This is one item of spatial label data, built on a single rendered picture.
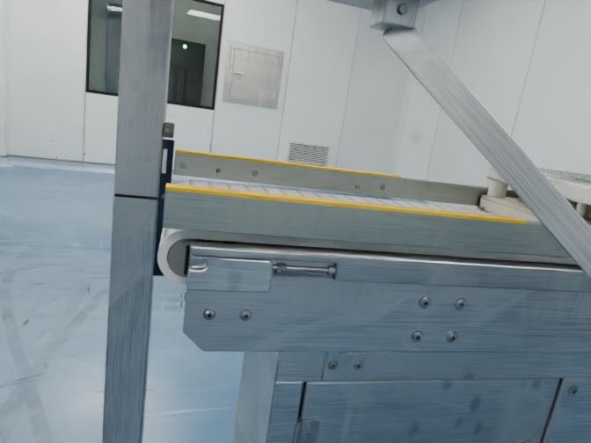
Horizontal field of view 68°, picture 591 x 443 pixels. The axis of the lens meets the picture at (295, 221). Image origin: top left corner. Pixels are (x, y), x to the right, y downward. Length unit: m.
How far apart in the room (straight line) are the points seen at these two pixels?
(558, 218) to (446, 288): 0.13
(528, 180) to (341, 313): 0.19
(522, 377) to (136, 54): 0.64
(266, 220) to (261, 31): 5.29
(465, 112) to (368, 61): 5.76
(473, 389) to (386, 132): 5.80
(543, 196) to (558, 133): 4.21
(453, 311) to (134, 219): 0.44
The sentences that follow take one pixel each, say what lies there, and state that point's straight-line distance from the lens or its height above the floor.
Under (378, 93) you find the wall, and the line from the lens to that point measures 6.21.
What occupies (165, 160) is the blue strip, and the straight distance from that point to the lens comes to 0.64.
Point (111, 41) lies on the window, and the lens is 5.40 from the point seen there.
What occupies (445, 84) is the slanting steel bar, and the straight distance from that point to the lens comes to 0.40.
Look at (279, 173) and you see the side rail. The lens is 0.64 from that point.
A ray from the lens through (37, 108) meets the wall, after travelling 5.45.
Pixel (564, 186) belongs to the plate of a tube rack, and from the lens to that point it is 0.66.
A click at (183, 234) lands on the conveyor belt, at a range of 0.38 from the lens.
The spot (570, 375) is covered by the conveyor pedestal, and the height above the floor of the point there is 0.64.
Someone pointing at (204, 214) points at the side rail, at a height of 0.82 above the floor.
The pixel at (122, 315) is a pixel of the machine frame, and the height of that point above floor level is 0.59.
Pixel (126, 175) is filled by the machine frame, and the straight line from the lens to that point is 0.65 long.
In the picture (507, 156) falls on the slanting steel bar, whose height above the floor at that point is 0.90.
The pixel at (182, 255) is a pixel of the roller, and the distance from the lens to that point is 0.38.
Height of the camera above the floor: 0.91
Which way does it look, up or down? 13 degrees down
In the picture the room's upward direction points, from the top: 8 degrees clockwise
